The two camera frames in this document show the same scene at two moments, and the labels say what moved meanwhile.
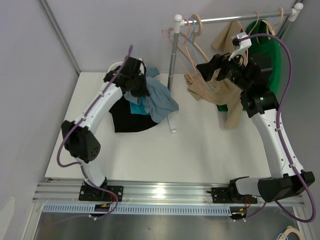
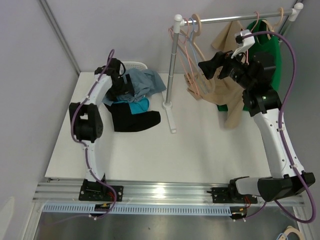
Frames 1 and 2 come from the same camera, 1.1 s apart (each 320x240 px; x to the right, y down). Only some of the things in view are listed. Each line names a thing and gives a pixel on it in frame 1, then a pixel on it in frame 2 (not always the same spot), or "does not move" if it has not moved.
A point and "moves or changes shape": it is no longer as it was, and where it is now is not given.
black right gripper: (207, 69) does not move
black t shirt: (125, 121) does not move
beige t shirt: (225, 88) does not move
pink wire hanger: (165, 33) -> (187, 59)
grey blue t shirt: (160, 102) moves or changes shape
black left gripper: (143, 92) -> (127, 89)
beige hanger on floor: (290, 229) does not move
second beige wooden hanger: (268, 25) does not move
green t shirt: (265, 45) does not move
